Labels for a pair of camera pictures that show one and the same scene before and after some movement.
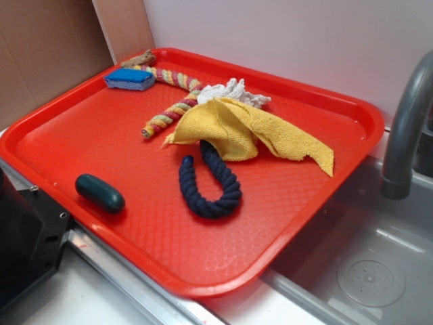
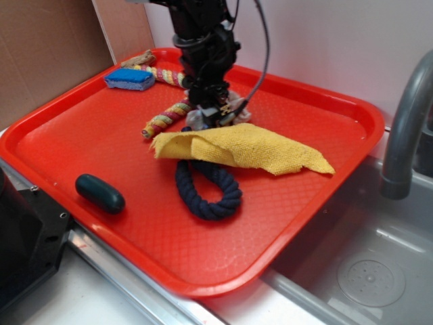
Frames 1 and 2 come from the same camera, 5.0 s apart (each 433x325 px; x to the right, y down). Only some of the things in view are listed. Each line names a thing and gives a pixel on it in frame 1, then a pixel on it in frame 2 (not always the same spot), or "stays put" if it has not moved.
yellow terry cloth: [239, 129] -> [239, 143]
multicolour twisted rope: [180, 80] stays put
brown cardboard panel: [49, 46] stays put
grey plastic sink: [362, 258] stays put
